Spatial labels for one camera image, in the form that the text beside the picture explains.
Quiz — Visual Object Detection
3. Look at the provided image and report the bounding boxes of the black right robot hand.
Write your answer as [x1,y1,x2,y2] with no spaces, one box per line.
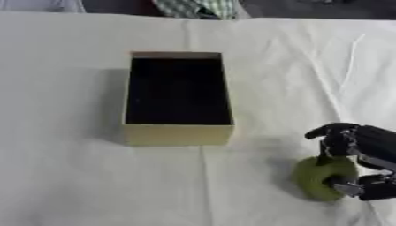
[303,122,396,202]

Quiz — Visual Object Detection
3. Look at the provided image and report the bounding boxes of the green round soft toy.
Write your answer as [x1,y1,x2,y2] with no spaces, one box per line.
[289,155,361,202]

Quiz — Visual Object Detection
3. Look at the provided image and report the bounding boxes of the tan cardboard box black inside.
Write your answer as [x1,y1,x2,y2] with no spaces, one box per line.
[120,50,237,147]

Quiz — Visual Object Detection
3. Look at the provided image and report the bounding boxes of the person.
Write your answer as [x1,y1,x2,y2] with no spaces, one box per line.
[149,0,253,20]

